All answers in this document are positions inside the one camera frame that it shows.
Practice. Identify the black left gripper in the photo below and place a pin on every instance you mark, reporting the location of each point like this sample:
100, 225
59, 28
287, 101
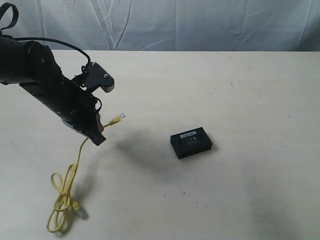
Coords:
65, 97

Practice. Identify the white backdrop curtain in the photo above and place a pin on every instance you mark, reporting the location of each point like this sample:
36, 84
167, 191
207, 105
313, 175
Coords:
173, 25

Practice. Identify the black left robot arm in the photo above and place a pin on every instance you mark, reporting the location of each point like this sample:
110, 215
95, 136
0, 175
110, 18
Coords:
32, 66

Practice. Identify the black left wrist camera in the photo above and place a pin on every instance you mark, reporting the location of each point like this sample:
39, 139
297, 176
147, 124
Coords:
92, 77

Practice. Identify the small black box device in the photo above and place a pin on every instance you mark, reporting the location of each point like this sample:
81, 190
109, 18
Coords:
190, 142

